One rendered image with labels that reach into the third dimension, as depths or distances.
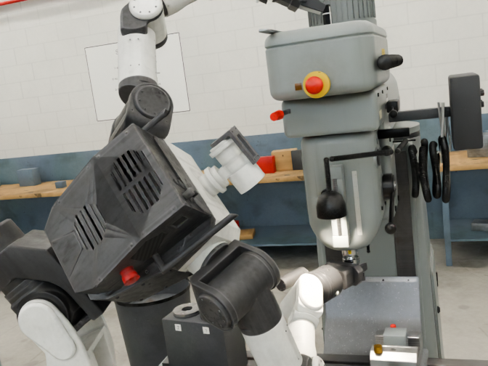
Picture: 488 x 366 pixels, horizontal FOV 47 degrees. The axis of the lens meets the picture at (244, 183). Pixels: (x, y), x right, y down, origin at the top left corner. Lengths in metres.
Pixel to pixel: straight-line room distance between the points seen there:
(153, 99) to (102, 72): 5.53
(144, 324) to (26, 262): 2.19
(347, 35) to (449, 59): 4.43
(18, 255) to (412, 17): 4.91
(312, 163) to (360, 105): 0.20
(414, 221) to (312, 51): 0.84
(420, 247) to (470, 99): 0.56
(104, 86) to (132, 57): 5.41
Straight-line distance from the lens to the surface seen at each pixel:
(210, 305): 1.05
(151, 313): 3.35
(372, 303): 2.03
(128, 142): 1.06
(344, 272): 1.54
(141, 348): 3.48
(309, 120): 1.43
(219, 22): 6.12
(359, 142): 1.46
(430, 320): 2.11
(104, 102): 6.77
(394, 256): 2.01
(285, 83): 1.34
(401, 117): 1.82
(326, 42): 1.32
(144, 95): 1.22
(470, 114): 1.73
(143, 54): 1.34
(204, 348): 1.79
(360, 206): 1.49
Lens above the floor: 1.79
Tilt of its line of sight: 10 degrees down
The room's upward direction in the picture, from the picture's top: 7 degrees counter-clockwise
